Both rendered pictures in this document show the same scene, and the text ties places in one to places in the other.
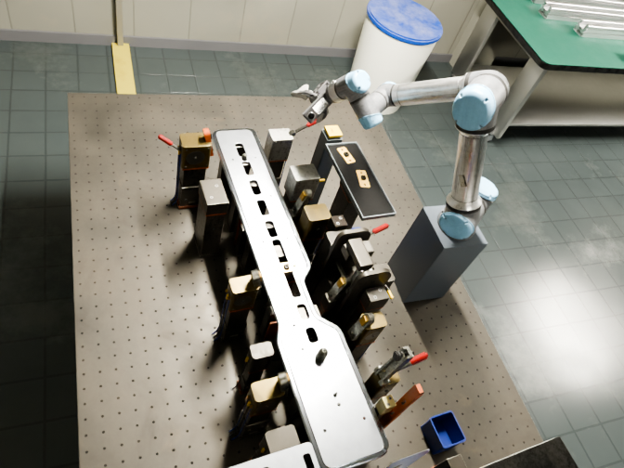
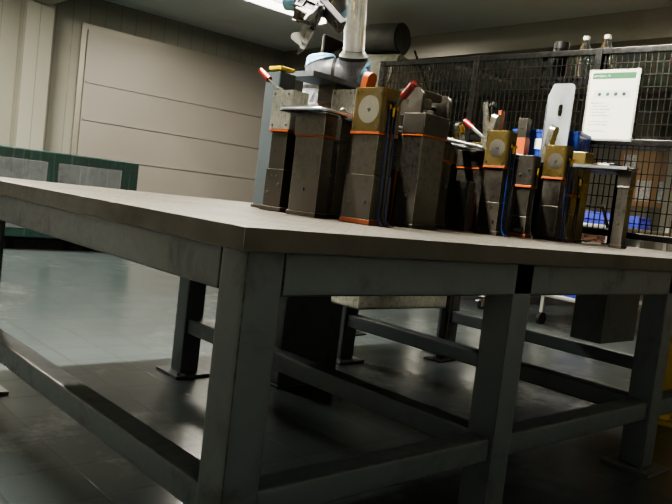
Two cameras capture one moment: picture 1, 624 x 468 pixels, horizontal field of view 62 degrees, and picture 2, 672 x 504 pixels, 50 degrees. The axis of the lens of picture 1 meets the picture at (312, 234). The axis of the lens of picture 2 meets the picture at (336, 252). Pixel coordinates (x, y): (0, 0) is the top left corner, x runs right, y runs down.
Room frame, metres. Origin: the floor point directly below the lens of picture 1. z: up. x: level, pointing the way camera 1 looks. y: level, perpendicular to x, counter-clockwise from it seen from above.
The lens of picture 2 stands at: (1.77, 2.47, 0.76)
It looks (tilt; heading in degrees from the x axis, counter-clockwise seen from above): 4 degrees down; 261
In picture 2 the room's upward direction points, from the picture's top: 7 degrees clockwise
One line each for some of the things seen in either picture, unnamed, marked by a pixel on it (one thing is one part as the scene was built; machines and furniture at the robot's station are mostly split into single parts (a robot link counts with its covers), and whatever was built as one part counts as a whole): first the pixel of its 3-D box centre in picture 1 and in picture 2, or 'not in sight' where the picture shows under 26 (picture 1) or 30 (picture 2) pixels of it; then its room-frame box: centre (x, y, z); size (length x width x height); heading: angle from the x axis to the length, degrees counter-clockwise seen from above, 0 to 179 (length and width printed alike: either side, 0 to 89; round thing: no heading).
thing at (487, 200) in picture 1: (475, 197); (320, 70); (1.47, -0.49, 1.27); 0.13 x 0.12 x 0.14; 162
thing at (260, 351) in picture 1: (250, 370); (528, 197); (0.73, 0.02, 0.84); 0.10 x 0.05 x 0.29; 128
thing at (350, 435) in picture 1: (281, 264); (445, 141); (1.07, 0.06, 1.00); 1.38 x 0.22 x 0.02; 38
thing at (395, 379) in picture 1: (372, 395); not in sight; (0.80, -0.39, 0.87); 0.10 x 0.07 x 0.35; 128
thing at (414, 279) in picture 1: (433, 254); not in sight; (1.47, -0.50, 0.90); 0.20 x 0.20 x 0.40; 34
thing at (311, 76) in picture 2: (358, 178); (337, 84); (1.45, -0.08, 1.16); 0.37 x 0.14 x 0.02; 38
